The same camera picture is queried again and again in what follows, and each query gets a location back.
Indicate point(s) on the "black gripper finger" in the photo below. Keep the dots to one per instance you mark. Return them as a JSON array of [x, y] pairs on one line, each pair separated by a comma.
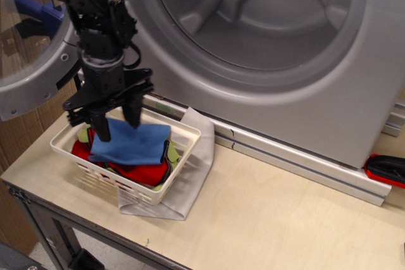
[[99, 123], [132, 108]]

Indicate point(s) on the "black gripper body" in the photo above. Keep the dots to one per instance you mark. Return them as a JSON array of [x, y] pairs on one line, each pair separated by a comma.
[[106, 85]]

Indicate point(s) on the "blue cloth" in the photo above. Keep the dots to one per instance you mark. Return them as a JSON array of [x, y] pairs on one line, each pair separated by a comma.
[[144, 145]]

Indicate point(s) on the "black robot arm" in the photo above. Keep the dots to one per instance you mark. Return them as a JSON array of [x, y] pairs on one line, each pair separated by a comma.
[[105, 29]]

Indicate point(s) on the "white plastic laundry basket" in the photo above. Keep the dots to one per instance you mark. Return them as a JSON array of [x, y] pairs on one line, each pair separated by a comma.
[[147, 183]]

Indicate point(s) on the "round transparent machine door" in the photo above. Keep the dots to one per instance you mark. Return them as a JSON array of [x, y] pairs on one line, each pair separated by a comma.
[[31, 88]]

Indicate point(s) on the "grey toy washing machine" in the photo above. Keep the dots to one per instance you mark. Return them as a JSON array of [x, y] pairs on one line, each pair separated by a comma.
[[317, 75]]

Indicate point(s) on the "red little tikes garment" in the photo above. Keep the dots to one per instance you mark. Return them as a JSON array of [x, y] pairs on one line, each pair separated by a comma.
[[142, 173]]

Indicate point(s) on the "grey folded cloth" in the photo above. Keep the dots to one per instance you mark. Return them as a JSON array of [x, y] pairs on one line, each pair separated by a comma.
[[181, 196]]

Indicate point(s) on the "red and black tool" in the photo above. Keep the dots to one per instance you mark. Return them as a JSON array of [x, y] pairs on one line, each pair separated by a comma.
[[386, 169]]

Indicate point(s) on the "metal table frame leg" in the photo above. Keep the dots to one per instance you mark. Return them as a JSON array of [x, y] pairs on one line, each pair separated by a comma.
[[57, 238]]

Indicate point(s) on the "aluminium extrusion rail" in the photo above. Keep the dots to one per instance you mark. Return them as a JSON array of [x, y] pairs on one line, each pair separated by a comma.
[[284, 156]]

